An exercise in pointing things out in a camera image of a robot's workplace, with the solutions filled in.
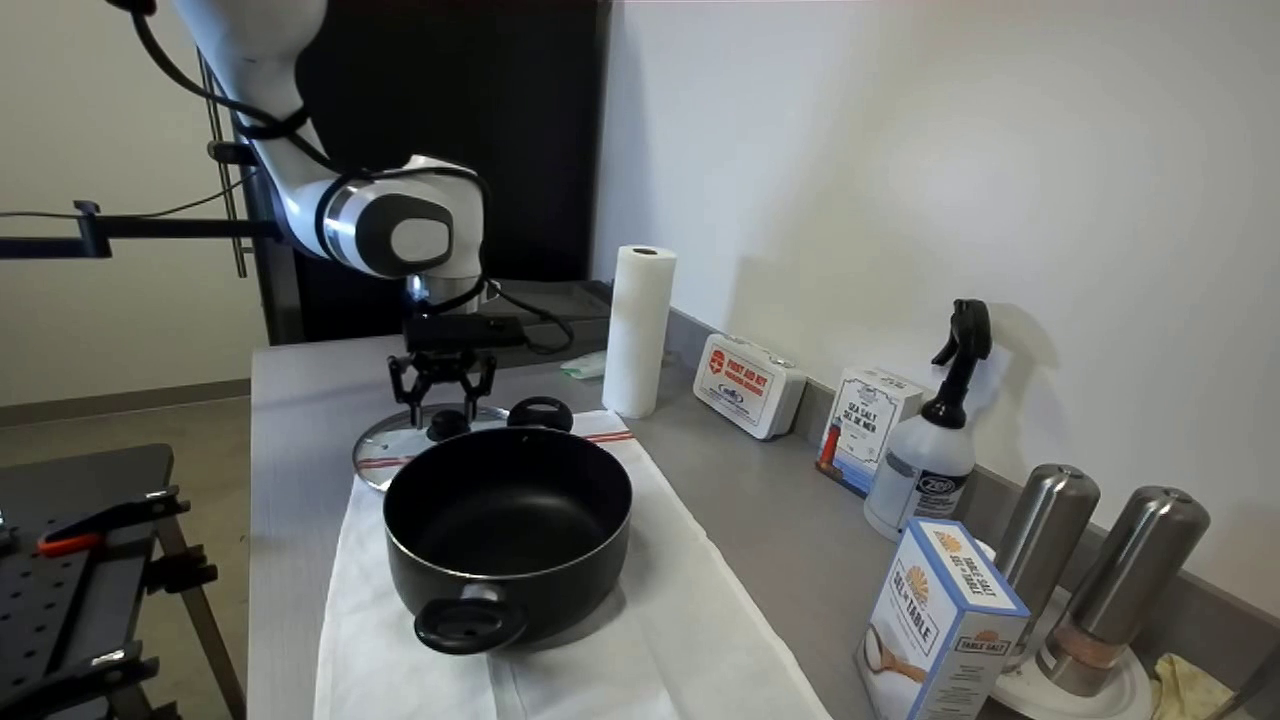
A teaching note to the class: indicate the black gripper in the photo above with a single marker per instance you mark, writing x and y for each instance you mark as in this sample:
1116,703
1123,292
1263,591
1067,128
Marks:
441,369

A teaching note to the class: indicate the glass pot lid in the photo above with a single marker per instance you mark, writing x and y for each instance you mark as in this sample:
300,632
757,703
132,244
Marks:
386,446

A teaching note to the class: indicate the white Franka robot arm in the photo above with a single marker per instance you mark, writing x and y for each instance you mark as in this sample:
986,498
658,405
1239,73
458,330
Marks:
386,225

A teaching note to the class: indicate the black cooking pot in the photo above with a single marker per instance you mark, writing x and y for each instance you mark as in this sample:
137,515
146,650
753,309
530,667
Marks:
504,533

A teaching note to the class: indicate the white paper towel roll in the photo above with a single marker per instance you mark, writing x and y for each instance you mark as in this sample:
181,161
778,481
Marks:
638,333

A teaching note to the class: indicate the white first aid box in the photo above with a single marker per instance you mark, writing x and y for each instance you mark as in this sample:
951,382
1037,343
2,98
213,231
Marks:
746,387

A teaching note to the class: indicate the white towel red stripes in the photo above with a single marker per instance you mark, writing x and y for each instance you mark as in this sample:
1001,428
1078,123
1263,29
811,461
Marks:
665,641

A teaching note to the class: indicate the black perforated work table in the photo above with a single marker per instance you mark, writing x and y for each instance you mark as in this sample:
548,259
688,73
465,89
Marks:
65,585

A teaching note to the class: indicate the white carton red print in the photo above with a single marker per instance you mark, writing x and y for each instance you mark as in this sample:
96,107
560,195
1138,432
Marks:
867,428

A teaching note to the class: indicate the clear spray bottle black nozzle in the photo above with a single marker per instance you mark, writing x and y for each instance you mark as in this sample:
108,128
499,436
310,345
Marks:
920,466

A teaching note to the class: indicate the white carton orange print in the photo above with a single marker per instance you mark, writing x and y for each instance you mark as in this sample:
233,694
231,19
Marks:
935,626

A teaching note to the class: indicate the steel grinder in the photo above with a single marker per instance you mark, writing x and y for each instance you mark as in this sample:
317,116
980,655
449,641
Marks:
1126,585
1047,525

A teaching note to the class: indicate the white plate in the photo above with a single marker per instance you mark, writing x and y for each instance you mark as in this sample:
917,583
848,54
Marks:
1083,703

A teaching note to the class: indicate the yellow cloth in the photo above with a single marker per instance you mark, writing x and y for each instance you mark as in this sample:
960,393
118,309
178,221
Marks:
1189,684

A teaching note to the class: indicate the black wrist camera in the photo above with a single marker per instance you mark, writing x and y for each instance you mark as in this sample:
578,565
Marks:
465,330

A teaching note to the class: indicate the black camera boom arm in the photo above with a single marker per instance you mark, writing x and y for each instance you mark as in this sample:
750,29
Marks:
146,225

